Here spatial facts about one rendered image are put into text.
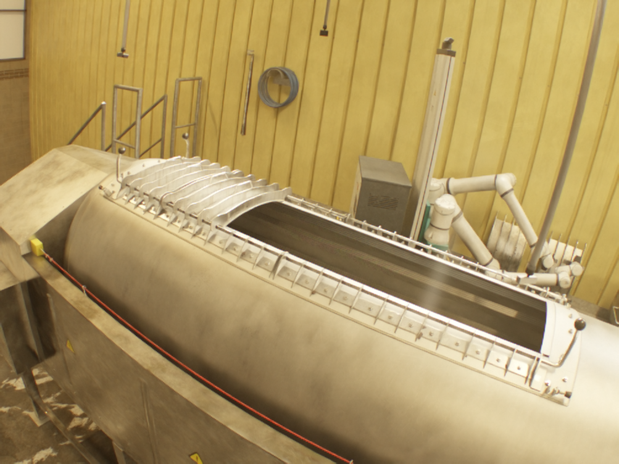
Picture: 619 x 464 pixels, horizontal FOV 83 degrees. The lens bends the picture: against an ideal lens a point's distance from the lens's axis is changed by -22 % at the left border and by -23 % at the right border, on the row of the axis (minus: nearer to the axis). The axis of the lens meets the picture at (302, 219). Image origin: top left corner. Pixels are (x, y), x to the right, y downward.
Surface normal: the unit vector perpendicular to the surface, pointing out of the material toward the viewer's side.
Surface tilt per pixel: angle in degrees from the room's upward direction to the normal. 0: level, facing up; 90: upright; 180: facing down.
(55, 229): 90
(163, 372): 1
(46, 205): 21
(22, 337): 90
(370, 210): 90
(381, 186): 90
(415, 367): 43
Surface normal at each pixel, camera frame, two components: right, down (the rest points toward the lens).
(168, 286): -0.36, -0.30
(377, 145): -0.53, 0.27
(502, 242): -0.47, -0.01
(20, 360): 0.84, 0.32
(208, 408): 0.15, -0.90
